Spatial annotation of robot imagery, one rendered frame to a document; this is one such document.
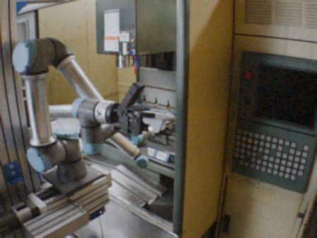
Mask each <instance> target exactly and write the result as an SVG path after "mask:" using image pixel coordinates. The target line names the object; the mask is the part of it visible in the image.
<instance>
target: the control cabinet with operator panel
mask: <svg viewBox="0 0 317 238"><path fill-rule="evenodd" d="M234 2H235V4H234V44H233V48H234V51H233V59H232V60H233V66H232V74H231V78H232V82H231V96H230V104H229V108H230V112H229V126H228V135H227V143H226V155H225V159H224V173H223V181H222V188H221V195H220V203H219V211H218V217H217V227H216V230H215V236H214V238H302V236H303V233H304V230H305V227H306V225H307V223H308V221H309V218H310V215H311V211H312V209H313V202H315V200H316V196H317V0H234Z"/></svg>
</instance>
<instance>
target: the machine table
mask: <svg viewBox="0 0 317 238"><path fill-rule="evenodd" d="M79 131H80V133H78V135H79V138H81V129H80V130H79ZM171 135H172V136H169V138H168V139H167V140H163V135H162V136H160V135H155V136H154V138H152V137H150V138H149V139H148V140H147V142H148V146H149V147H153V148H154V149H159V150H162V151H165V152H168V153H171V155H172V156H173V155H174V154H175V133H174V132H172V133H171ZM171 138H172V139H171ZM81 139H82V138H81ZM103 149H105V150H107V151H109V152H112V153H113V154H116V155H118V156H120V157H123V158H125V159H129V160H131V161H133V162H136V161H135V160H132V159H131V158H129V157H128V156H127V155H126V154H125V153H124V152H123V151H122V150H121V149H119V148H118V147H116V146H115V145H114V144H113V143H111V142H110V141H109V140H106V141H104V142H103ZM147 168H149V169H152V170H154V171H156V172H159V173H162V174H165V175H167V176H169V177H171V178H173V179H174V178H175V159H174V158H172V157H171V161H170V162H168V163H163V162H160V161H157V160H155V159H152V158H151V157H149V163H148V166H147Z"/></svg>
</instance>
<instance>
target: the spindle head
mask: <svg viewBox="0 0 317 238"><path fill-rule="evenodd" d="M117 9H119V30H120V32H124V31H129V41H126V42H123V41H120V40H119V37H118V51H114V50H113V51H106V50H105V42H104V39H105V37H117V36H105V15H104V13H105V11H107V10H117ZM130 28H135V32H136V38H135V55H136V57H141V56H146V55H155V54H161V53H167V52H177V33H176V31H177V0H96V41H97V44H96V49H97V53H98V54H99V55H101V54H105V55H118V56H120V55H124V54H123V47H124V44H123V43H126V50H127V43H129V51H127V52H129V53H130V54H129V55H128V54H126V55H124V56H131V40H130Z"/></svg>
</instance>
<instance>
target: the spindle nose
mask: <svg viewBox="0 0 317 238"><path fill-rule="evenodd" d="M115 58H116V67H119V68H130V67H134V66H135V58H134V57H130V56H124V55H120V56H118V55H116V56H115Z"/></svg>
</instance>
